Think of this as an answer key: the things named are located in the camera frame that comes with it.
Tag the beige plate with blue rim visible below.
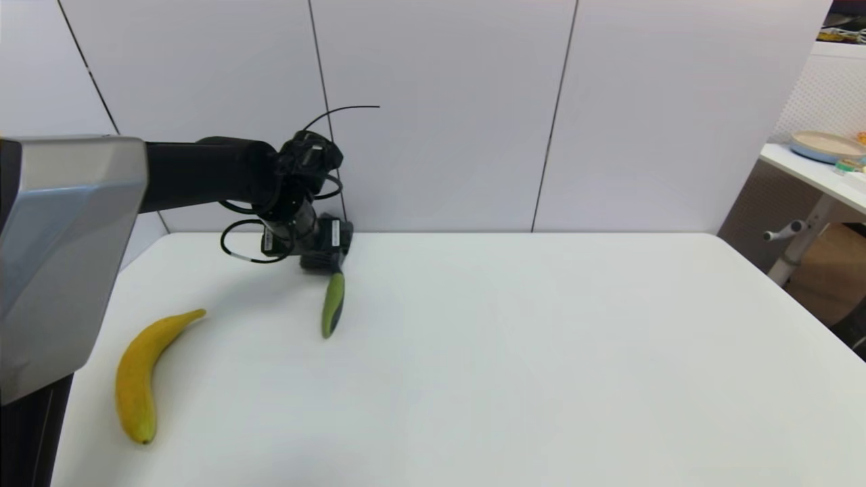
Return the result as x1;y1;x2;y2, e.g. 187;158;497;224
789;131;866;166

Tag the black floor object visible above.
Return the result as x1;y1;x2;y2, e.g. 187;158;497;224
830;314;866;363

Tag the dark cluttered shelf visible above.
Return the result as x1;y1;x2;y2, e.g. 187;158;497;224
817;0;866;45

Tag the thin black wire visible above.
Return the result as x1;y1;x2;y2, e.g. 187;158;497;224
302;105;381;133

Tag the grey table crank handle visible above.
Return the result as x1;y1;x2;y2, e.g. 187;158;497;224
763;220;810;243

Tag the grey brush with green handle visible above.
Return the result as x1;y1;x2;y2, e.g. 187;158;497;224
321;270;346;340

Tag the white side table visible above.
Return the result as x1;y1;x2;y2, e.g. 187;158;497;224
759;142;866;286

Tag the brown cardboard box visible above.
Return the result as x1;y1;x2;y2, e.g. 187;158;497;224
787;223;866;327

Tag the white pegboard panel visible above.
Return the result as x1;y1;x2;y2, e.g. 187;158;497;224
773;42;866;145

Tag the yellow banana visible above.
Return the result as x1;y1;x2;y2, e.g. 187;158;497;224
115;308;208;446

